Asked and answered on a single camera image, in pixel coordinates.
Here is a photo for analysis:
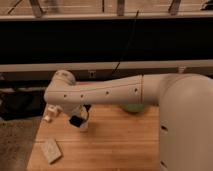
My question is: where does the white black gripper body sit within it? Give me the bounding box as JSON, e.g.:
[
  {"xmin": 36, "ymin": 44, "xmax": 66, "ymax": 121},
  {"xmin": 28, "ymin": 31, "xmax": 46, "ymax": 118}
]
[{"xmin": 69, "ymin": 105, "xmax": 91, "ymax": 132}]

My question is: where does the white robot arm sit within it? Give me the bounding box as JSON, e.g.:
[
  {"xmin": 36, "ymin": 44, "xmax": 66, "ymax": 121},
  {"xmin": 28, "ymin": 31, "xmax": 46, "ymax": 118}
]
[{"xmin": 44, "ymin": 70, "xmax": 213, "ymax": 171}]

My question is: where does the green ceramic cup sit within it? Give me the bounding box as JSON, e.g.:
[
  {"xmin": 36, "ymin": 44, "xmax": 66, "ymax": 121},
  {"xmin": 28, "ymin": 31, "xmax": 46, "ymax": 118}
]
[{"xmin": 121, "ymin": 104, "xmax": 145, "ymax": 114}]

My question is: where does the small white block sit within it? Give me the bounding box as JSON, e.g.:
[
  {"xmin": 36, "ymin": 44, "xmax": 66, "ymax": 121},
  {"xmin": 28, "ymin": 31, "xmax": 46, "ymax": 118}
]
[{"xmin": 43, "ymin": 105, "xmax": 60, "ymax": 122}]

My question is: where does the grey metal rail frame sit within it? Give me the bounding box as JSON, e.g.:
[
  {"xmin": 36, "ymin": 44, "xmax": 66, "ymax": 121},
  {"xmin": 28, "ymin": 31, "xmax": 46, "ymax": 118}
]
[{"xmin": 0, "ymin": 59, "xmax": 213, "ymax": 82}]

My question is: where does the black cable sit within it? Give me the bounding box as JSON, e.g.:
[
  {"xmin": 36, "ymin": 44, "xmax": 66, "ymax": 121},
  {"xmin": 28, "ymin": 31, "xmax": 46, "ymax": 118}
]
[{"xmin": 109, "ymin": 9, "xmax": 140, "ymax": 78}]

